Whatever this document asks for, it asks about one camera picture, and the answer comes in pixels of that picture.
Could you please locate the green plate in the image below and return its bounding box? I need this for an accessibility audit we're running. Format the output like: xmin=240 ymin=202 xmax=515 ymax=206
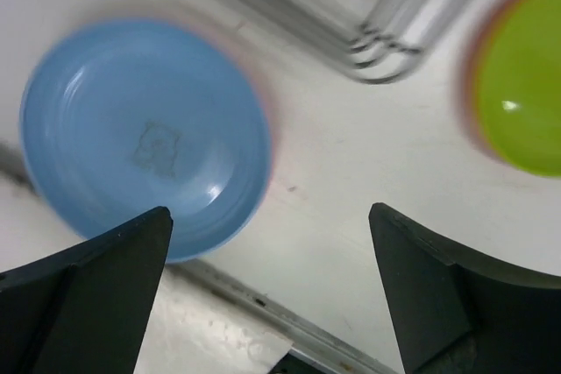
xmin=469 ymin=0 xmax=560 ymax=177

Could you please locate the pink plate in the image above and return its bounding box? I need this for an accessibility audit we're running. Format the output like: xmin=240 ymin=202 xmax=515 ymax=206
xmin=186 ymin=21 xmax=282 ymax=197

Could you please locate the blue plate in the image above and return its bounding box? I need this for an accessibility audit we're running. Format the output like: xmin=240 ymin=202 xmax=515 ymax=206
xmin=19 ymin=18 xmax=271 ymax=263

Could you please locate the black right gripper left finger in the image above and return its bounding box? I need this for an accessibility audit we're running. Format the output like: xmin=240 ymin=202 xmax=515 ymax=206
xmin=1 ymin=207 xmax=173 ymax=373

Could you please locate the orange plate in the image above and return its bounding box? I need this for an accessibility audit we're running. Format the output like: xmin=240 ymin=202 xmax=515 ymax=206
xmin=456 ymin=0 xmax=522 ymax=162

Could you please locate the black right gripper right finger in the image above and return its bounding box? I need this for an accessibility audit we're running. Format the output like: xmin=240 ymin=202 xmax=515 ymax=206
xmin=369 ymin=203 xmax=560 ymax=373

